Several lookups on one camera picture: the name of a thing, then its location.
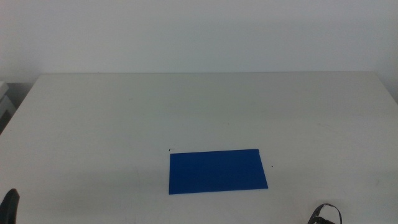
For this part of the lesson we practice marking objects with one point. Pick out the blue rectangular mat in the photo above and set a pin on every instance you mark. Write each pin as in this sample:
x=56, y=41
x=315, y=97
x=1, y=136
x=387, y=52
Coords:
x=217, y=171

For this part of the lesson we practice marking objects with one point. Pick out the white shelf unit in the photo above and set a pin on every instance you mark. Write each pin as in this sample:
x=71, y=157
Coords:
x=4, y=105

